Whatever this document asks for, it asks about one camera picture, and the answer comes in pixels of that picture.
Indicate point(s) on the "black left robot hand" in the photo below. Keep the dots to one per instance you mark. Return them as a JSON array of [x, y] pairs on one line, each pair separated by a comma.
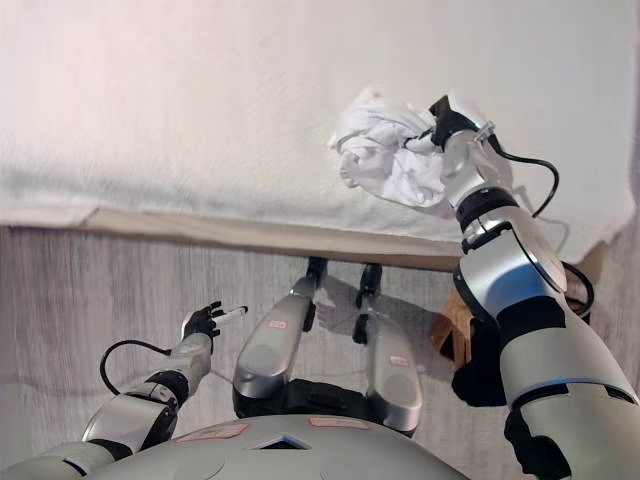
[[202, 322]]

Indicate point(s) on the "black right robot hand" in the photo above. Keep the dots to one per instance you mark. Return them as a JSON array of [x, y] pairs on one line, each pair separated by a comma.
[[447, 120]]

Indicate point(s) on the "white clothes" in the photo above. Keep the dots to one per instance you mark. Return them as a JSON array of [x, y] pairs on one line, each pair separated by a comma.
[[385, 150]]

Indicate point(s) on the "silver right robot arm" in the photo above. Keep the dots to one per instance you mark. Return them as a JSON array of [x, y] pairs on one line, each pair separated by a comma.
[[530, 310]]

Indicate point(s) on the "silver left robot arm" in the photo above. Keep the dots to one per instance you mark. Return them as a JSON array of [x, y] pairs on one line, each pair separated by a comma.
[[140, 405]]

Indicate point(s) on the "wooden laundry basket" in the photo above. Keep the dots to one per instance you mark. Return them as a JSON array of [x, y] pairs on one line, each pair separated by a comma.
[[450, 330]]

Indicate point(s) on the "white terry bed blanket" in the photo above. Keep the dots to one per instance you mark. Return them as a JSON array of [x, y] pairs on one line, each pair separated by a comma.
[[200, 110]]

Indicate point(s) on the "black fabric basket liner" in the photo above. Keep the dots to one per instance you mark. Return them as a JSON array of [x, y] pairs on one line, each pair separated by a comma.
[[482, 370]]

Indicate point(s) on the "silver left robot leg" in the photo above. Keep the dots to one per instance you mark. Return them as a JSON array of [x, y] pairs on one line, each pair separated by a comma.
[[272, 340]]

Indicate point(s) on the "silver robot leg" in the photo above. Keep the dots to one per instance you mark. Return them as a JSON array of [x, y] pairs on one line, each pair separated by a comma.
[[272, 340], [392, 360]]

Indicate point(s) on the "grey floor rug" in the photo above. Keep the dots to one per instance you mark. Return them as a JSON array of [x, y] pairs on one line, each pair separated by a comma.
[[100, 290]]

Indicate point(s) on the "beige duvet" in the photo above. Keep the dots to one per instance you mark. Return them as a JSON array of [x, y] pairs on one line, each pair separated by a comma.
[[280, 235]]

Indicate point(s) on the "silver right robot leg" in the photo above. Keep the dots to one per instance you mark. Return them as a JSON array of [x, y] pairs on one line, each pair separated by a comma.
[[392, 360]]

